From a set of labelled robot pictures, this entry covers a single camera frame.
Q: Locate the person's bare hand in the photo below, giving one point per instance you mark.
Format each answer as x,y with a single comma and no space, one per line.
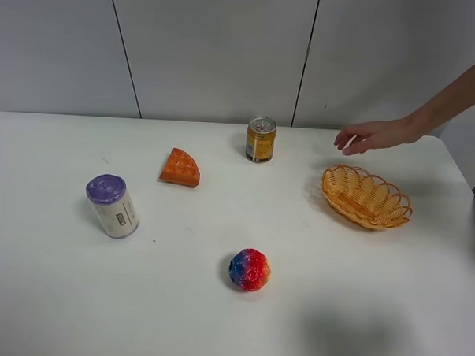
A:
375,135

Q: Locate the orange waffle slice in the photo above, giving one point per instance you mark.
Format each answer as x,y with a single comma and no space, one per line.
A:
180,169

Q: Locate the person's bare forearm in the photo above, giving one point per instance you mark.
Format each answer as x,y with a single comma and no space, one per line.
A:
453,100

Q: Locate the orange wicker basket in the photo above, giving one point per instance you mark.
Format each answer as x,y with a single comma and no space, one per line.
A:
364,199

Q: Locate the gold beverage can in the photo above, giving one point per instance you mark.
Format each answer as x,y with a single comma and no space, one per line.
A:
261,135

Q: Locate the red blue dimpled ball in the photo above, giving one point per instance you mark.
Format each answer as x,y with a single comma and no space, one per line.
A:
249,270

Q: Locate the purple white cylinder container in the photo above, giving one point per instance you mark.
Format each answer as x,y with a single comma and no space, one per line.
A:
113,205

